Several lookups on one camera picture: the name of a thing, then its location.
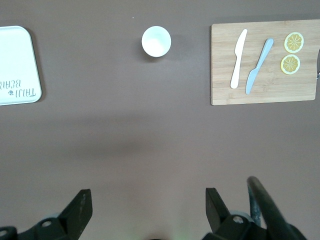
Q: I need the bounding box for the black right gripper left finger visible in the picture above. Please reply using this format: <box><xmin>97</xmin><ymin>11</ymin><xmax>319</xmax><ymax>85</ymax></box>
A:
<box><xmin>0</xmin><ymin>188</ymin><xmax>94</xmax><ymax>240</ymax></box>

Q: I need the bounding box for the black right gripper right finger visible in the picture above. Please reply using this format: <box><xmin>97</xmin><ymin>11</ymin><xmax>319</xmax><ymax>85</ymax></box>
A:
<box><xmin>201</xmin><ymin>187</ymin><xmax>266</xmax><ymax>240</ymax></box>

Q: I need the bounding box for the white plastic cup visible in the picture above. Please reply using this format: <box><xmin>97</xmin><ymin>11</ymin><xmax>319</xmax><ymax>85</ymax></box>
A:
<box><xmin>141</xmin><ymin>25</ymin><xmax>172</xmax><ymax>58</ymax></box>

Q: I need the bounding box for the cream tray with bear print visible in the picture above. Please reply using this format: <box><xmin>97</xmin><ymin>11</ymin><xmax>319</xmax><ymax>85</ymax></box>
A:
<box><xmin>0</xmin><ymin>25</ymin><xmax>43</xmax><ymax>106</ymax></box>

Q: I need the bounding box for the bamboo cutting board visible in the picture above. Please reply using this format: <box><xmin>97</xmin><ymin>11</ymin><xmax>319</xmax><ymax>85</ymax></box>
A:
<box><xmin>210</xmin><ymin>19</ymin><xmax>320</xmax><ymax>106</ymax></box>

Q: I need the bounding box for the white plastic knife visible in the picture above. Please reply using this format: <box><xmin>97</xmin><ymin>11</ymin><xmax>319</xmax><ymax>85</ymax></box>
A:
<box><xmin>229</xmin><ymin>28</ymin><xmax>248</xmax><ymax>90</ymax></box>

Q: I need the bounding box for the grey plastic knife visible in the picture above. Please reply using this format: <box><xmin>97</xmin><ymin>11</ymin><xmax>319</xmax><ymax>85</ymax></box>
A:
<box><xmin>245</xmin><ymin>37</ymin><xmax>275</xmax><ymax>95</ymax></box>

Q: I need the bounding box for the yellow lemon slice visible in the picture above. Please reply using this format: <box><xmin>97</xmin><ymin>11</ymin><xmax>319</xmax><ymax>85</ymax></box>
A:
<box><xmin>283</xmin><ymin>31</ymin><xmax>305</xmax><ymax>54</ymax></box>
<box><xmin>280</xmin><ymin>53</ymin><xmax>301</xmax><ymax>76</ymax></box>

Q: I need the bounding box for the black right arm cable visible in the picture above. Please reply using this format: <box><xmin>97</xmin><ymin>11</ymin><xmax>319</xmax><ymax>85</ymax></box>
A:
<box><xmin>246</xmin><ymin>176</ymin><xmax>308</xmax><ymax>240</ymax></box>

